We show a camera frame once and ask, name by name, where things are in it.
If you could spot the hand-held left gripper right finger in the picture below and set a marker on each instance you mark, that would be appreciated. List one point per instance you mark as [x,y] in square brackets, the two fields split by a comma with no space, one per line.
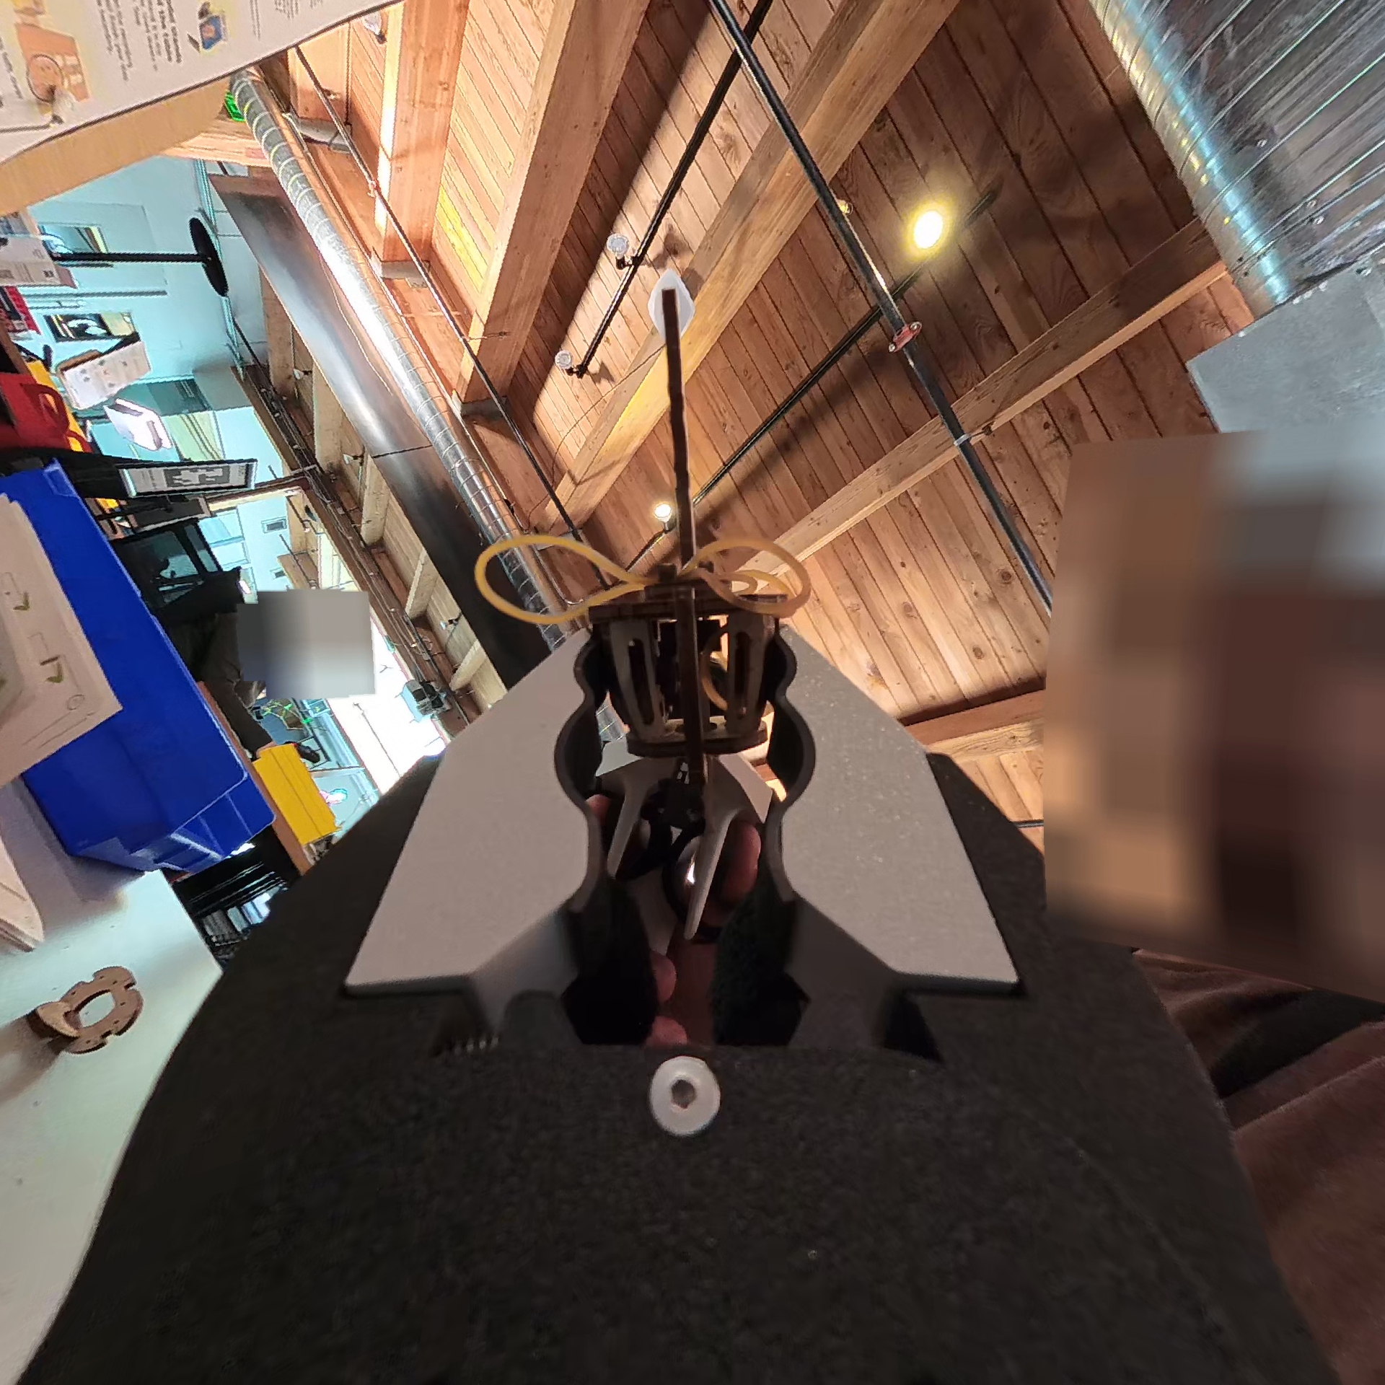
[887,854]

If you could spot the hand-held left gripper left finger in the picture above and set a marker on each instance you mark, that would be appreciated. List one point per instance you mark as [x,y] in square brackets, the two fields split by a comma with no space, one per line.
[477,854]

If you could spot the wooden model assembly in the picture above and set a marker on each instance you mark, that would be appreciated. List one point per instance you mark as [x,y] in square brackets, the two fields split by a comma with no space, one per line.
[650,671]

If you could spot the small wooden model part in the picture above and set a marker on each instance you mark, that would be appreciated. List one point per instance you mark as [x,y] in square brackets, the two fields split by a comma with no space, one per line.
[81,1017]

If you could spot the person's right hand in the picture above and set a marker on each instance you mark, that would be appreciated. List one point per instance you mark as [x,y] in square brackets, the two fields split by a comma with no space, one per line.
[747,861]

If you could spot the yellow plastic bin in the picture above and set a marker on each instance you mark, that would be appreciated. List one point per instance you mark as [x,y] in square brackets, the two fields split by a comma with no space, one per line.
[297,790]

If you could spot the blue plastic bin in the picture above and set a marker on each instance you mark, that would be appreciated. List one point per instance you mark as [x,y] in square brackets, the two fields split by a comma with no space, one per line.
[119,714]

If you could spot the small tag sign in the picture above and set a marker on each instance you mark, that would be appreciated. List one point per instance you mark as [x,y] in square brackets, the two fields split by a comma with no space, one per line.
[190,477]

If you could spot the instruction booklet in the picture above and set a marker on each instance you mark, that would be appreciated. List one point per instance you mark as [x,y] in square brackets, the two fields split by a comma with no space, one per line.
[43,650]

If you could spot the white ceiling access point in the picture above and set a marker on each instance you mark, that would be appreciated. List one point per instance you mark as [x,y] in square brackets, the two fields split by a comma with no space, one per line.
[671,303]

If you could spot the black ceiling pipe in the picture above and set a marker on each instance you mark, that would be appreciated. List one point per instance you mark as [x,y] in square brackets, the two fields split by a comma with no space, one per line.
[866,270]

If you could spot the red bag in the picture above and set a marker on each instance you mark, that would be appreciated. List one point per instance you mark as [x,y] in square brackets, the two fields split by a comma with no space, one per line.
[32,409]

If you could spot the black pole stand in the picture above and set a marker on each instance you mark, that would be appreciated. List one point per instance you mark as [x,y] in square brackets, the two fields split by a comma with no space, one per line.
[152,256]

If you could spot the black sprinkler pipe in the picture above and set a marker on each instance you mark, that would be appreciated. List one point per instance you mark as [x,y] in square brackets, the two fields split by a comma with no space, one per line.
[671,183]

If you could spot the paper sheet on wooden board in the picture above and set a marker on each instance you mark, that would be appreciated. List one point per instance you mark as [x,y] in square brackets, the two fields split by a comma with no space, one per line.
[131,76]

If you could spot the thin silver air duct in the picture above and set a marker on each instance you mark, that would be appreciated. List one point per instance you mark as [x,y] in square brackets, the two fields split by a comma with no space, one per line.
[378,325]

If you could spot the wide silver air duct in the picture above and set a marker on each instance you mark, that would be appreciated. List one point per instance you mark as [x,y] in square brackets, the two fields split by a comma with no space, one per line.
[1243,130]

